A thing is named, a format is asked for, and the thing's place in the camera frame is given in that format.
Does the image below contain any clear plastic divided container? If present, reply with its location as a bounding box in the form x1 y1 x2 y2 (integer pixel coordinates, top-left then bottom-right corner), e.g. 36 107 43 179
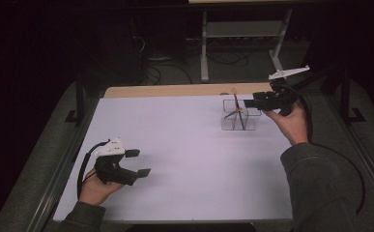
220 99 263 131

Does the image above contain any white metal stand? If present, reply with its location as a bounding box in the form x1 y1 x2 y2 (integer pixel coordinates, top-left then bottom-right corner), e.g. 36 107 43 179
199 8 294 83

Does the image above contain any person's right hand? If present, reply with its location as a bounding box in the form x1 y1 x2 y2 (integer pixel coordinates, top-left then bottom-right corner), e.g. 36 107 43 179
262 102 310 146

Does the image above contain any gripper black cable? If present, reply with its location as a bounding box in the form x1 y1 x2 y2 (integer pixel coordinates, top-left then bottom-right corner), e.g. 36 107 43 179
76 139 111 200
289 84 367 216

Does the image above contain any small-tipped dark makeup brush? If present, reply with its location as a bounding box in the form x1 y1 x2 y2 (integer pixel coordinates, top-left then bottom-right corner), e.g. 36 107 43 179
223 107 244 120

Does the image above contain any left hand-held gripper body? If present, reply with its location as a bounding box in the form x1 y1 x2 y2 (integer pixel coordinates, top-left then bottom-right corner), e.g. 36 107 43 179
92 137 140 187

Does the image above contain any fluffy-headed dark makeup brush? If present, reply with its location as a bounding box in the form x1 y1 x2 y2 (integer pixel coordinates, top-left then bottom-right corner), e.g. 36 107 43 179
231 87 246 131

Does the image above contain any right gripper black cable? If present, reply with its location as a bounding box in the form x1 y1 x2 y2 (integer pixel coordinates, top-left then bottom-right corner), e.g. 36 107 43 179
289 84 367 216

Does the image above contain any person's left hand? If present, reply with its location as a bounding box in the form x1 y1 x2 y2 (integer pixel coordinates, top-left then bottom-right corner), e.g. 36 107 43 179
78 176 125 207

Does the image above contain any black floor cable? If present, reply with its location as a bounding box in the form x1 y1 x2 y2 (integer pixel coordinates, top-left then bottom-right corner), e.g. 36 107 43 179
144 61 194 86
207 49 250 68

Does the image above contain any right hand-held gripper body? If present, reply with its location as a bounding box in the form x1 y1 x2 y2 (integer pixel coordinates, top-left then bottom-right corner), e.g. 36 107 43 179
252 65 311 117

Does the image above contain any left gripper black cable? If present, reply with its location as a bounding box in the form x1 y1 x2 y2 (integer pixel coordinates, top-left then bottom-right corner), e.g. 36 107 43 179
76 139 111 200

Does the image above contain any black floor stand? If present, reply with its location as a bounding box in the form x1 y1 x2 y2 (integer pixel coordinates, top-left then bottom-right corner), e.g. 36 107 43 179
339 66 366 126
64 69 86 124

